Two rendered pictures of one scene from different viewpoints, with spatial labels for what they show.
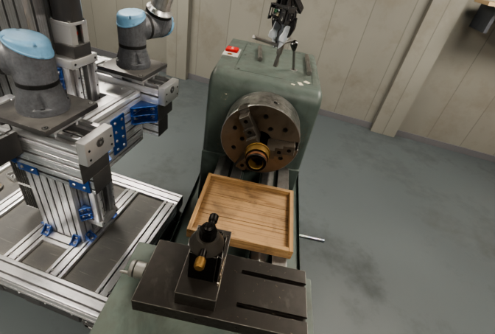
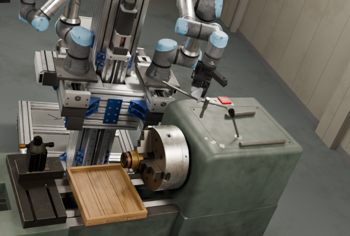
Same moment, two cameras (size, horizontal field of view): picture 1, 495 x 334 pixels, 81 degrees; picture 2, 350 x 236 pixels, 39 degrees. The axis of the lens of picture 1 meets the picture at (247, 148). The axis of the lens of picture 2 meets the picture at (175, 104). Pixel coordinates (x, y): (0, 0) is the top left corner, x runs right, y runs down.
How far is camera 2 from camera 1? 1.86 m
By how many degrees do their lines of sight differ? 46
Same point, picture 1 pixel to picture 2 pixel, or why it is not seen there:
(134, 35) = (159, 57)
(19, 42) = (74, 33)
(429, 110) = not seen: outside the picture
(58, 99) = (77, 66)
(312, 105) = (202, 160)
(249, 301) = (31, 194)
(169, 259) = not seen: hidden behind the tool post
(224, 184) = (121, 175)
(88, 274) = not seen: hidden behind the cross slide
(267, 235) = (93, 208)
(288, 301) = (41, 210)
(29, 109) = (64, 64)
